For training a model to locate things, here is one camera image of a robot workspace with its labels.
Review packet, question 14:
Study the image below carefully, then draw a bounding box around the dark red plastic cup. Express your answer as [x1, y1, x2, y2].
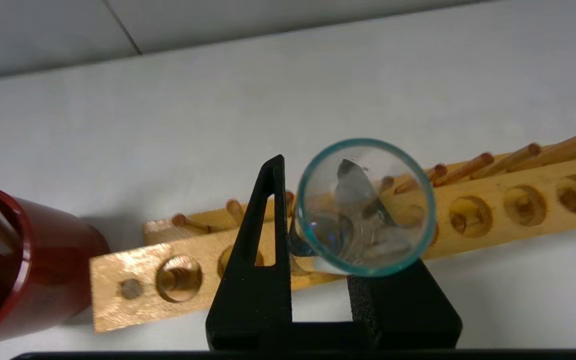
[0, 183, 112, 347]

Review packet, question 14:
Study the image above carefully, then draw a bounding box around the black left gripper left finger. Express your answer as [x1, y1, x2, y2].
[205, 154, 295, 351]

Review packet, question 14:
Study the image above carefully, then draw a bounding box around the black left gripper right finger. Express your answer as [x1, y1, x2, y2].
[346, 257, 464, 351]

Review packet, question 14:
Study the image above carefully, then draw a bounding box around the test tube with blue pigment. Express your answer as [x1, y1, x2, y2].
[287, 137, 438, 279]

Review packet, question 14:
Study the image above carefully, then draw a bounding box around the wooden test tube rack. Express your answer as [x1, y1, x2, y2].
[89, 132, 576, 334]

